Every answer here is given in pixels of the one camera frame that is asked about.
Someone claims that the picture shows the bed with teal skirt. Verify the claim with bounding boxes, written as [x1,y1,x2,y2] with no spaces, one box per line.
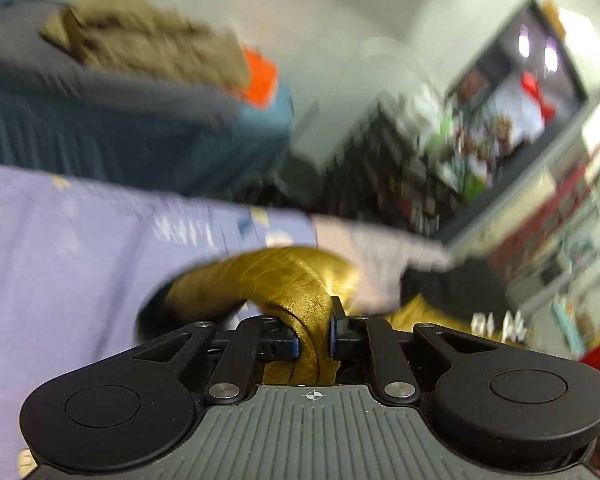
[0,0,294,196]

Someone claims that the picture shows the orange cloth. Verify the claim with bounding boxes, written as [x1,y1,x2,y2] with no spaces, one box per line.
[233,46,279,110]

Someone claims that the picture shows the grey pink blanket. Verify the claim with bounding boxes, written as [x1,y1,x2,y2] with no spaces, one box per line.
[313,216,452,313]

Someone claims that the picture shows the purple floral bed sheet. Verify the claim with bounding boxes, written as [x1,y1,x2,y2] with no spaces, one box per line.
[0,166,316,479]

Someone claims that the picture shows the gold satin jacket black fur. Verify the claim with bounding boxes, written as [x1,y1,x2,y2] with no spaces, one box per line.
[134,245,527,387]

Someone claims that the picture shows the folded black garment right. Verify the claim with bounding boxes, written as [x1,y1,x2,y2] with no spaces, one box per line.
[400,258,516,325]

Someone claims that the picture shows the olive brown blanket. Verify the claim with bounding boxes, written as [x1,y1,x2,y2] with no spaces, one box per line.
[40,0,251,90]

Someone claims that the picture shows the black wire shelf rack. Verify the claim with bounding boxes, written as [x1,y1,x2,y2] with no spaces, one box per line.
[316,91,488,238]

